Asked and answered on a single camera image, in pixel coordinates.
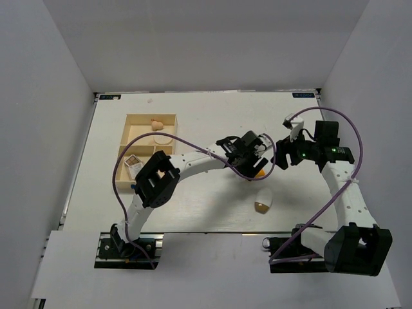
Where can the orange sunscreen tube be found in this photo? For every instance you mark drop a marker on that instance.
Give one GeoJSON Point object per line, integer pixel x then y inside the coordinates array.
{"type": "Point", "coordinates": [261, 175]}

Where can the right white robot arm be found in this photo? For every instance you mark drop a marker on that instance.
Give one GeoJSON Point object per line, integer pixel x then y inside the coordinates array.
{"type": "Point", "coordinates": [359, 246]}

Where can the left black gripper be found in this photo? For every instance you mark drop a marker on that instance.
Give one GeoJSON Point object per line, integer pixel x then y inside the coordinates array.
{"type": "Point", "coordinates": [250, 170]}

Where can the round white powder puff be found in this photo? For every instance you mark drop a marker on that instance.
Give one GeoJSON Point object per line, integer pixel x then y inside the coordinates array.
{"type": "Point", "coordinates": [162, 140]}

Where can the nude tan eyeshadow palette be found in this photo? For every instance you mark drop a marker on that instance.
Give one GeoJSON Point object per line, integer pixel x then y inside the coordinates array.
{"type": "Point", "coordinates": [132, 160]}

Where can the beige sponge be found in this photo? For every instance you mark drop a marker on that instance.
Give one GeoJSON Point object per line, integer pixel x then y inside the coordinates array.
{"type": "Point", "coordinates": [157, 125]}

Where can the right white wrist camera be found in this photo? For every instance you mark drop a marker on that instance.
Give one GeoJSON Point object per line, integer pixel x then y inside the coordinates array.
{"type": "Point", "coordinates": [295, 124]}

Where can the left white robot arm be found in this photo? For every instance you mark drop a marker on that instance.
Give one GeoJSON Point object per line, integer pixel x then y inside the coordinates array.
{"type": "Point", "coordinates": [159, 176]}

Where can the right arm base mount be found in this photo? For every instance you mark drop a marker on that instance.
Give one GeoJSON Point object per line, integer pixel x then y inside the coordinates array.
{"type": "Point", "coordinates": [304, 253]}

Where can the wooden compartment box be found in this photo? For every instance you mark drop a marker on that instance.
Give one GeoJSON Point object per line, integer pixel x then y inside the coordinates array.
{"type": "Point", "coordinates": [136, 125]}

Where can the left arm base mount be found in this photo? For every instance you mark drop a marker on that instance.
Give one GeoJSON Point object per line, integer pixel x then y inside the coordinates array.
{"type": "Point", "coordinates": [113, 253]}

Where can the colourful square eyeshadow palette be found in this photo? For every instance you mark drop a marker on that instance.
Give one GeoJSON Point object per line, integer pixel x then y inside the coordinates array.
{"type": "Point", "coordinates": [134, 169]}

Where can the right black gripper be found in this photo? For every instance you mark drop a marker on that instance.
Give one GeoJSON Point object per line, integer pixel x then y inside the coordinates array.
{"type": "Point", "coordinates": [286, 146]}

